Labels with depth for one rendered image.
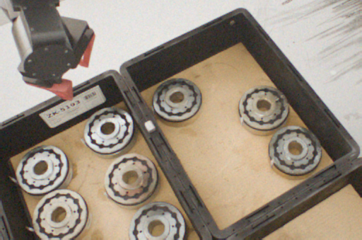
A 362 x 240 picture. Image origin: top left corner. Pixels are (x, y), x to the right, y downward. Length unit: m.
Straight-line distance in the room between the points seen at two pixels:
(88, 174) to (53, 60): 0.42
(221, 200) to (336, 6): 0.69
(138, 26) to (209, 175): 0.55
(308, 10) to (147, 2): 0.46
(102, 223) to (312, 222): 0.39
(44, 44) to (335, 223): 0.59
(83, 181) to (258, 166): 0.35
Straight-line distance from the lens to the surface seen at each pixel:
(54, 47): 0.48
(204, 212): 0.70
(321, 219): 0.82
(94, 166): 0.88
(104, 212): 0.84
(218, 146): 0.85
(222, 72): 0.93
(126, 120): 0.87
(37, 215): 0.85
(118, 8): 1.28
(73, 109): 0.88
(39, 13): 0.50
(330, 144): 0.83
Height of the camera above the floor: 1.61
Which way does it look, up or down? 62 degrees down
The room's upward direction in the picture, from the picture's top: 4 degrees counter-clockwise
